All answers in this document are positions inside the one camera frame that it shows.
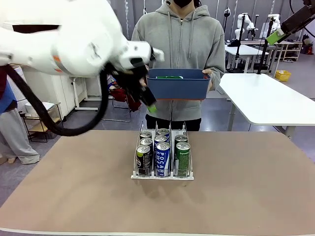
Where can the white paper notebook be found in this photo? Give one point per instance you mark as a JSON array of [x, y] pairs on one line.
[[49, 105]]

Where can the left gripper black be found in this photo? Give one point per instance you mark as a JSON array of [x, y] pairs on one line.
[[130, 81]]

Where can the white cabinet with wooden top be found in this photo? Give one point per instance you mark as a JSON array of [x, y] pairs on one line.
[[56, 93]]

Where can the black face mask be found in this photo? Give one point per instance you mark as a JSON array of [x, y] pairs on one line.
[[182, 3]]

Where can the white desk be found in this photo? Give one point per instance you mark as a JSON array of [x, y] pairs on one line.
[[246, 50]]

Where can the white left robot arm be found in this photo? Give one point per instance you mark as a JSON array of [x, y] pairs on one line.
[[73, 37]]

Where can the black pole stand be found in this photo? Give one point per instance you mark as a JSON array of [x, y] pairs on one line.
[[264, 49]]

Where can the white lab robot arm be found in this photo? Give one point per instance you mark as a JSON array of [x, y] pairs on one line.
[[249, 23], [274, 18]]

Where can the white air purifier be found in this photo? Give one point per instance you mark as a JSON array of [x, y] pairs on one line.
[[28, 81]]

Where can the person's left forearm grey sleeve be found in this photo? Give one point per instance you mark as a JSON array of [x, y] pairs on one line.
[[217, 78]]

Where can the blue plastic bin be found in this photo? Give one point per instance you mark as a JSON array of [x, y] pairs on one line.
[[177, 88]]

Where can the white side table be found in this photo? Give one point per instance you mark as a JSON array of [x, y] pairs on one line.
[[76, 98]]

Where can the small black-frame wooden shelf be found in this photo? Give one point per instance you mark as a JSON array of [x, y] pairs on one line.
[[34, 126]]

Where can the low wooden shelf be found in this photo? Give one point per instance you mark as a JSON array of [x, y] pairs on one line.
[[292, 43]]

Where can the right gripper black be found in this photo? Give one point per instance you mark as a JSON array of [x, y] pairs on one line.
[[300, 19]]

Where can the large white table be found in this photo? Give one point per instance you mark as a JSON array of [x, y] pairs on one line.
[[270, 98]]

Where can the person in grey hoodie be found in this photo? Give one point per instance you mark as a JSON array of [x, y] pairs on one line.
[[177, 37]]

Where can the person's left hand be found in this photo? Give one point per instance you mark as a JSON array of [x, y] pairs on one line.
[[210, 78]]

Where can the yellow basket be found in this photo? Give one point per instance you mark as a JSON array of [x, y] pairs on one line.
[[283, 75]]

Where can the white cylindrical roll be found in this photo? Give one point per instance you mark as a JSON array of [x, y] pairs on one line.
[[29, 108]]

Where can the red canister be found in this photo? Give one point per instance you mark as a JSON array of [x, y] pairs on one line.
[[309, 50]]

